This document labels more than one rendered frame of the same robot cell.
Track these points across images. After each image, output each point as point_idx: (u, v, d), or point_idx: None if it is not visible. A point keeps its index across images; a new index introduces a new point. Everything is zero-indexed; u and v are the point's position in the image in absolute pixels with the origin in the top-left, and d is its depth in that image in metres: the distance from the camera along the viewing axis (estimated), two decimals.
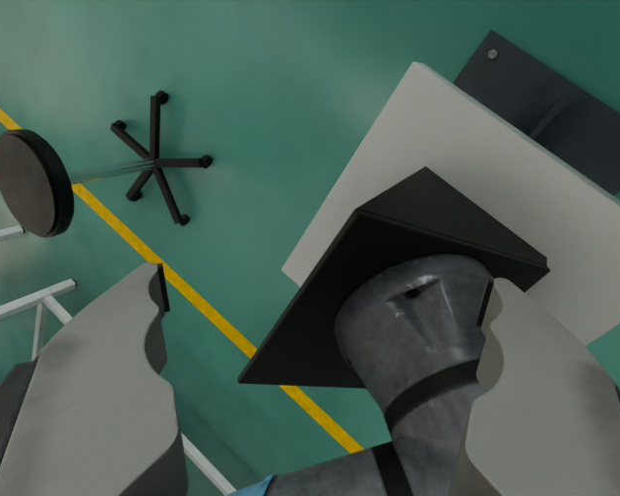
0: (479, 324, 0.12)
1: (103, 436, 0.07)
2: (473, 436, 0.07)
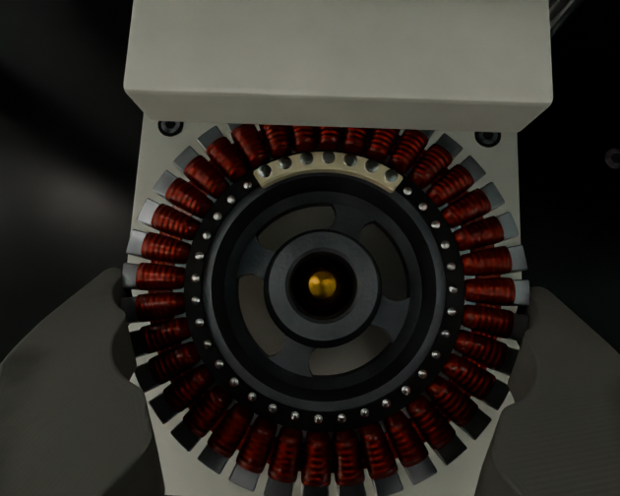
0: None
1: (74, 447, 0.06)
2: (501, 444, 0.07)
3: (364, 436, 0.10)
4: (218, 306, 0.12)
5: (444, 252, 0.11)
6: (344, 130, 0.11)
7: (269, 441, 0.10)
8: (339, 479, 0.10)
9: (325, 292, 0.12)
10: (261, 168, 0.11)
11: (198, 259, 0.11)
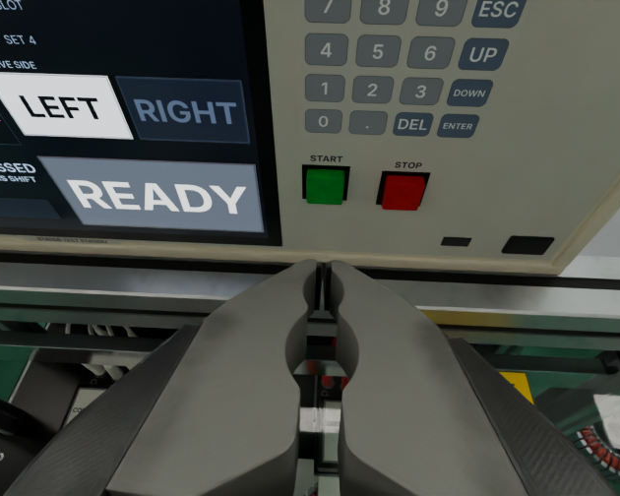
0: (327, 308, 0.12)
1: (230, 417, 0.07)
2: (350, 428, 0.07)
3: None
4: None
5: None
6: None
7: None
8: None
9: None
10: None
11: None
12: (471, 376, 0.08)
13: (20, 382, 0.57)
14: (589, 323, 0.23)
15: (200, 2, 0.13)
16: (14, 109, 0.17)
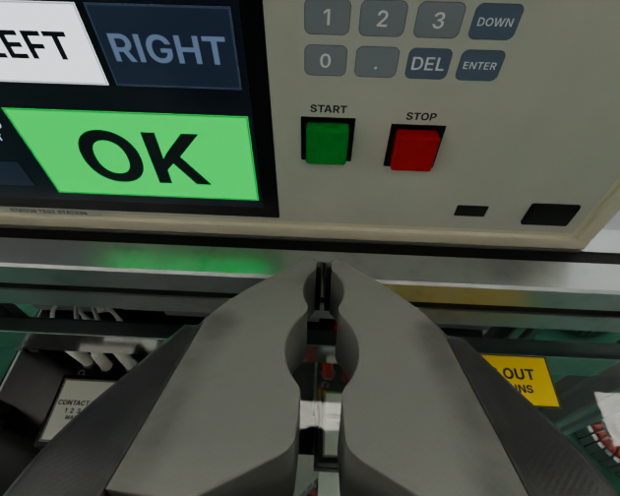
0: (327, 308, 0.12)
1: (230, 417, 0.07)
2: (350, 428, 0.07)
3: None
4: None
5: None
6: None
7: None
8: None
9: None
10: None
11: None
12: (471, 376, 0.08)
13: (8, 375, 0.55)
14: (616, 301, 0.21)
15: None
16: None
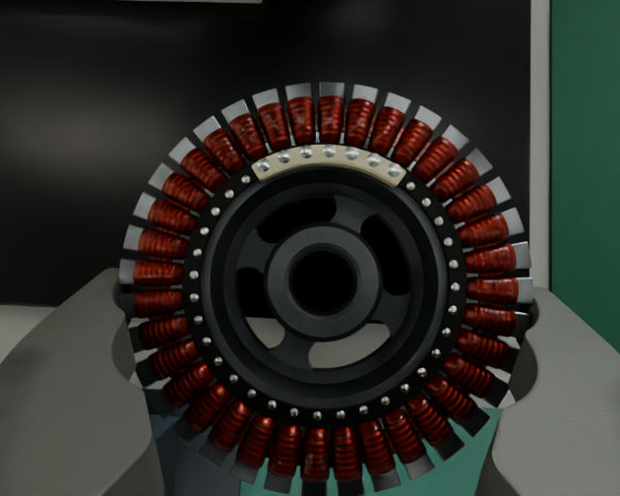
0: None
1: (73, 447, 0.06)
2: (501, 444, 0.07)
3: (363, 433, 0.10)
4: (217, 301, 0.12)
5: (447, 249, 0.11)
6: (346, 121, 0.11)
7: (268, 437, 0.10)
8: (337, 474, 0.10)
9: None
10: (259, 162, 0.11)
11: (196, 255, 0.11)
12: None
13: None
14: None
15: None
16: None
